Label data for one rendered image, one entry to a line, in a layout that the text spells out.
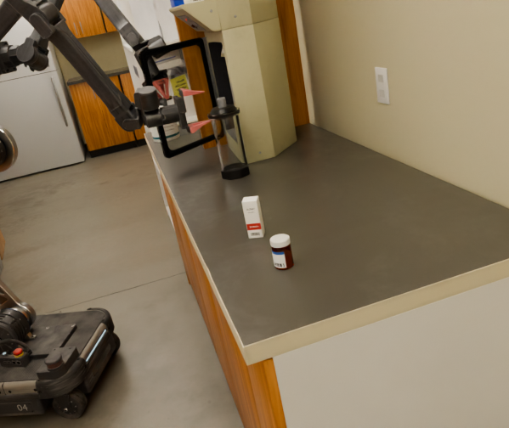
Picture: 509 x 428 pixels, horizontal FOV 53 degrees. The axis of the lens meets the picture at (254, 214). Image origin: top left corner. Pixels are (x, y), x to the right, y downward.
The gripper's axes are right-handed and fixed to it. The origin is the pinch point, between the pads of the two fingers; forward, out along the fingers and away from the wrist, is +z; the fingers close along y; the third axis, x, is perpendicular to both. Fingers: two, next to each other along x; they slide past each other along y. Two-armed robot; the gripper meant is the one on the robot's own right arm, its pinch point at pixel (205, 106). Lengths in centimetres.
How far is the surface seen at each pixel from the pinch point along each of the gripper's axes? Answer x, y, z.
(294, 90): 46, -9, 47
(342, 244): -70, -26, 14
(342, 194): -42, -25, 27
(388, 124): -18, -15, 56
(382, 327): -95, -31, 9
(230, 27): 8.6, 22.3, 15.3
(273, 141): 9.1, -19.1, 23.8
